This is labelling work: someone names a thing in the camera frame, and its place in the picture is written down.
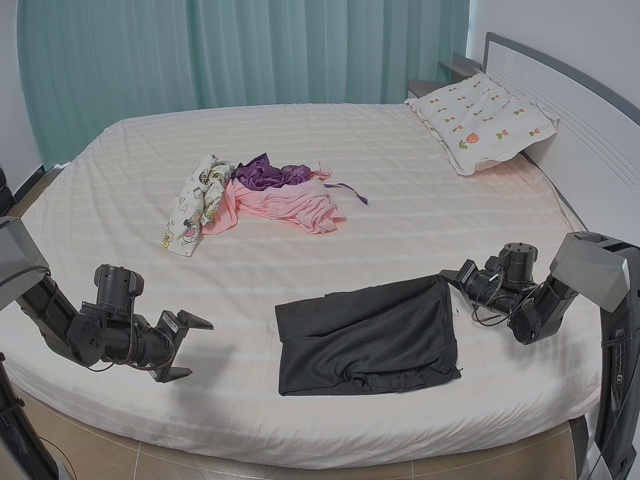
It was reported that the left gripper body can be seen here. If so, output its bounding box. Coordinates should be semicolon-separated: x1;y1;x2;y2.
131;310;187;375

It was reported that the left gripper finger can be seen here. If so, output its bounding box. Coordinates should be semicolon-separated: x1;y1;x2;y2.
149;364;194;385
176;309;215;332

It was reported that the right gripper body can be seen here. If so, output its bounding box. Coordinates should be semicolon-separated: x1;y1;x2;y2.
455;259;503;306

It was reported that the black T-shirt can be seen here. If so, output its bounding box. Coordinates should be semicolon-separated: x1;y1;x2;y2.
274;274;463;397

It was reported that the white printed garment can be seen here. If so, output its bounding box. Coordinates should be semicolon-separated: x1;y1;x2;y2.
161;154;236;258

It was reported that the pink garment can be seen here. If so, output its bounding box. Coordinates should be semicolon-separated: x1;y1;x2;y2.
200;163;347;235

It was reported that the purple garment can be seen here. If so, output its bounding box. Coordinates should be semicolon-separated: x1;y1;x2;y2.
235;153;370;208

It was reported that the white printed pillow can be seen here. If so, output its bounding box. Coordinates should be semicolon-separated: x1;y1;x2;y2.
404;72;560;177

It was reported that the grey bedside table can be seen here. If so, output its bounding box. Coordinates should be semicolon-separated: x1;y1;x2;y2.
407;52;486;100

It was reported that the blue-green curtain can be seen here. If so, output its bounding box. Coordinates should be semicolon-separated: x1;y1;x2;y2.
17;0;473;166

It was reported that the black cable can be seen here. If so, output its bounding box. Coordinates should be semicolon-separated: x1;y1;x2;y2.
37;435;77;480
470;299;512;327

